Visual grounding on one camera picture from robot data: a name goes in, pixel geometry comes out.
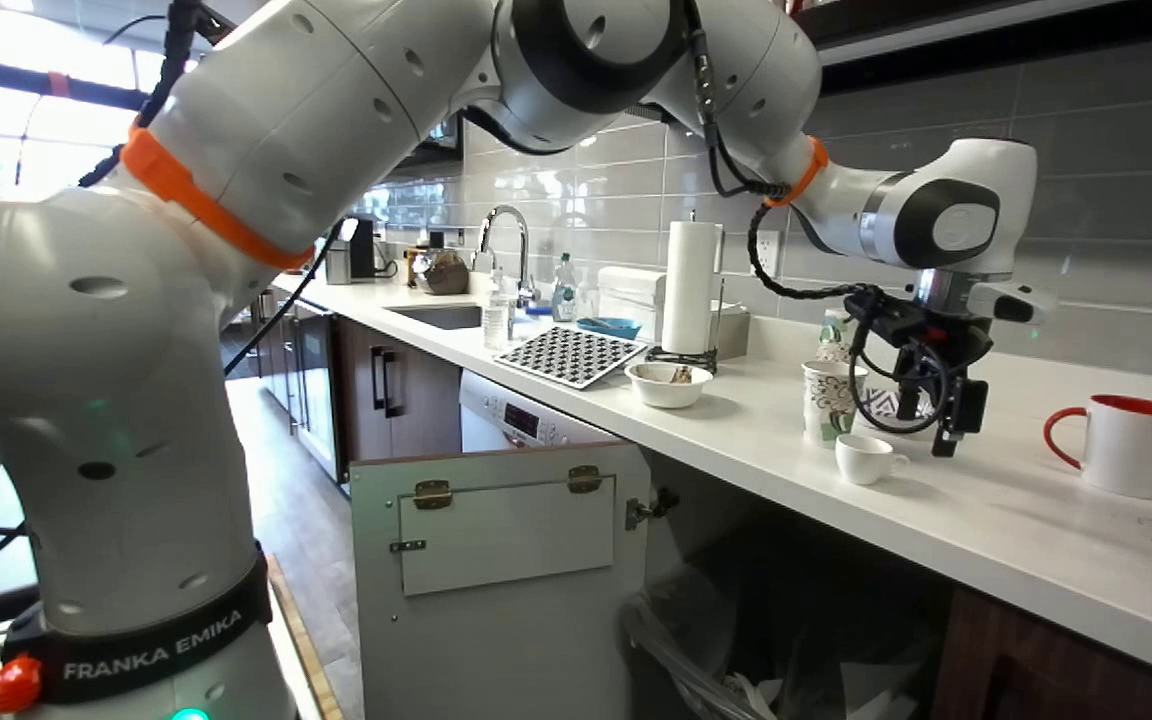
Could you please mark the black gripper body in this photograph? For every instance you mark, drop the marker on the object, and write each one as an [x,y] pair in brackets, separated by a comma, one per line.
[936,345]

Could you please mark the small white mug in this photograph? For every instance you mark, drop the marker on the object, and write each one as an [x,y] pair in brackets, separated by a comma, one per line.
[866,460]

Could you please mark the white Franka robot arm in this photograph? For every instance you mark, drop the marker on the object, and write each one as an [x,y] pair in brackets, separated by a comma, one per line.
[98,334]

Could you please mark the black coffee machine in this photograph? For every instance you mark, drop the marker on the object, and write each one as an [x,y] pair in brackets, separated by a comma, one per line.
[359,247]

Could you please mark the blue patterned paper plate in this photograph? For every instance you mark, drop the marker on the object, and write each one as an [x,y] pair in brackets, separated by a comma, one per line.
[883,401]

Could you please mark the metal napkin dispenser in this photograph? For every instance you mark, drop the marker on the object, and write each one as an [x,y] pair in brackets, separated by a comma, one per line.
[728,329]

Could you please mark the black paper towel holder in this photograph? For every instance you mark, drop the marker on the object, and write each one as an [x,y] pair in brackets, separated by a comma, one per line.
[689,363]

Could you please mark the white paper towel roll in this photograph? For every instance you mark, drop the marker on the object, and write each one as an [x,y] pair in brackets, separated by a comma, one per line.
[689,286]

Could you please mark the trash bin with bag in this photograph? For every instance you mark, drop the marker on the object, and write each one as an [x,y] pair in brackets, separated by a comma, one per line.
[791,626]

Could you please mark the brown wooden base cabinet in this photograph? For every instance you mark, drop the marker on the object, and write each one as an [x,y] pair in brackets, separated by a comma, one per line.
[1041,667]
[422,401]

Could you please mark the white bowl with food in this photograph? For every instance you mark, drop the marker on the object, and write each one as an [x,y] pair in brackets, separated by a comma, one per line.
[668,384]

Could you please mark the white napkin stack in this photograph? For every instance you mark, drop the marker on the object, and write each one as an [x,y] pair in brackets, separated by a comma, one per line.
[628,298]

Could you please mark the dark floating shelf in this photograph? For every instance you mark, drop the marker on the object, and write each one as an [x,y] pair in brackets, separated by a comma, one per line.
[1002,33]

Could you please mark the black white checkerboard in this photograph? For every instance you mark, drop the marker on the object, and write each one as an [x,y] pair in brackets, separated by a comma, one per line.
[571,358]

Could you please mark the clear glass container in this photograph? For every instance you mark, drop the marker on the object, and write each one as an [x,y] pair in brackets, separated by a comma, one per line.
[566,295]

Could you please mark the steel dishwasher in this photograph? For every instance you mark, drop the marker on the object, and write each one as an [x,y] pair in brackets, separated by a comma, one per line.
[523,421]

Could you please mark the chrome faucet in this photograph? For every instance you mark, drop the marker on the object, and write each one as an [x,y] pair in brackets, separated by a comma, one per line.
[523,242]

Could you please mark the clear plastic water bottle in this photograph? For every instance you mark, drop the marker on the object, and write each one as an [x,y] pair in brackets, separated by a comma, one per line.
[498,310]

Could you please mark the kitchen sink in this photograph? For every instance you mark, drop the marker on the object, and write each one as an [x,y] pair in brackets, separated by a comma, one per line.
[440,318]

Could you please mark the brown glass pot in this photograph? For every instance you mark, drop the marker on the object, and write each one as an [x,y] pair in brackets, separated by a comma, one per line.
[440,269]

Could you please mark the open cabinet door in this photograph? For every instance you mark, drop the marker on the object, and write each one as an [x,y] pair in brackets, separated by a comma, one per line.
[498,642]

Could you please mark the white wall outlet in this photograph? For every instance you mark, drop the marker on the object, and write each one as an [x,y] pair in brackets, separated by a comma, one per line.
[769,254]

